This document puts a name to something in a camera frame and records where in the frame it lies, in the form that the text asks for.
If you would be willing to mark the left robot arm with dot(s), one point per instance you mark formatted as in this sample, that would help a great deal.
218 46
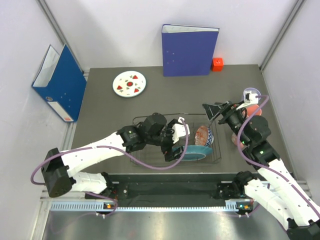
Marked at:
62 171

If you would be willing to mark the lavender plastic cup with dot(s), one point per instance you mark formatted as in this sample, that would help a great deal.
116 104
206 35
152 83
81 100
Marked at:
252 89

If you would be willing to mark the pink patterned mug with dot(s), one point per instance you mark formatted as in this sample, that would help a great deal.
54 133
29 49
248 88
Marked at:
234 139

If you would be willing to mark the small red box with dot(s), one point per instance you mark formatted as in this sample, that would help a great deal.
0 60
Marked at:
217 64

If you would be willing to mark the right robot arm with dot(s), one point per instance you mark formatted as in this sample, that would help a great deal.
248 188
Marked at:
288 203

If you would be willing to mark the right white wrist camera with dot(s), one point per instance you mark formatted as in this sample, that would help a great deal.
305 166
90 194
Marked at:
249 98

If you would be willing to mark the purple-blue binder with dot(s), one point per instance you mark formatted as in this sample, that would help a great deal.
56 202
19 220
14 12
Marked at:
187 50

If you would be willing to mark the pink plastic cup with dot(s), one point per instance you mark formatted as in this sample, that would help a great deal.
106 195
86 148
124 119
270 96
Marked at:
253 110

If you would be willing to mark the blue zigzag patterned bowl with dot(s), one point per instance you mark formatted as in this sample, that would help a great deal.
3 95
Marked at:
203 136

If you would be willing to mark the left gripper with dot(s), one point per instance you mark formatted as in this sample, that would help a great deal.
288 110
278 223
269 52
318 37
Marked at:
169 154

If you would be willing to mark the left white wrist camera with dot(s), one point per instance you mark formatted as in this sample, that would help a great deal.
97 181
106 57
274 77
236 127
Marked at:
181 130

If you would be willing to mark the watermelon pattern plate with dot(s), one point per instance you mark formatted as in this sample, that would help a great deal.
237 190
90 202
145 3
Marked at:
129 84

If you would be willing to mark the black wire dish rack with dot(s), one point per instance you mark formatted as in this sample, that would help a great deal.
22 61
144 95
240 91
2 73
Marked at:
153 156

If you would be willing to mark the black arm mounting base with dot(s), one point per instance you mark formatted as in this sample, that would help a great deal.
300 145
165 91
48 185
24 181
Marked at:
176 188

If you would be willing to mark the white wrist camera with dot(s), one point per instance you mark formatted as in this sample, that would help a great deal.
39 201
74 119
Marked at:
249 98
181 130

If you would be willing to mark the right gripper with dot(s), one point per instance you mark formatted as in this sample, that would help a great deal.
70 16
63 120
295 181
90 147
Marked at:
212 111

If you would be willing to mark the blue lever arch binder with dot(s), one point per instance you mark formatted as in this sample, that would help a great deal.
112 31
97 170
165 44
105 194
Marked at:
61 83

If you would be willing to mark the teal plate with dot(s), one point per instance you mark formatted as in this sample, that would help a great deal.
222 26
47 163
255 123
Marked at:
197 152

